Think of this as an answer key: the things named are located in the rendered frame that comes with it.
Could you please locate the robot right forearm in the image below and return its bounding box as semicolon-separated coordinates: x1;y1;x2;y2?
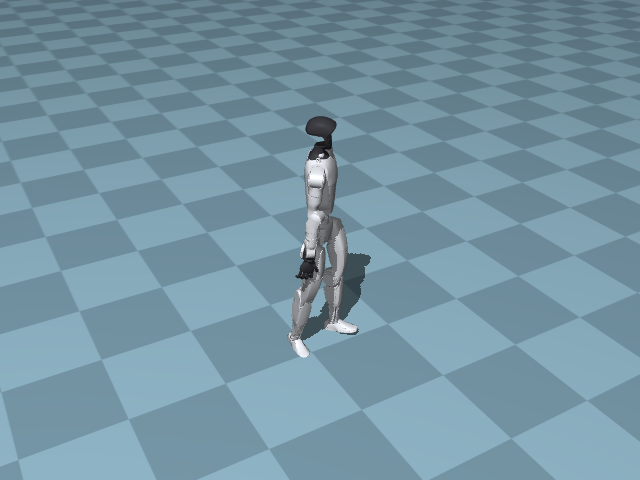
304;214;321;258

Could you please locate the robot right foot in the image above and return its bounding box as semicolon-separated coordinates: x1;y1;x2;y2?
287;332;310;357

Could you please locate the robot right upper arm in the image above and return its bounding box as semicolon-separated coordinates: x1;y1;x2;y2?
307;166;326;225

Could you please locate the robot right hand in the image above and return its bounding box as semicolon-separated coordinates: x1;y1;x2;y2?
296;249;319;279

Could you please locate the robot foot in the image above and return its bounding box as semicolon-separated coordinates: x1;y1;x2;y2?
323;319;358;333
287;332;310;357

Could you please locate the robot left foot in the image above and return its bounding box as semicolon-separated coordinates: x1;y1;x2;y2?
323;319;358;333

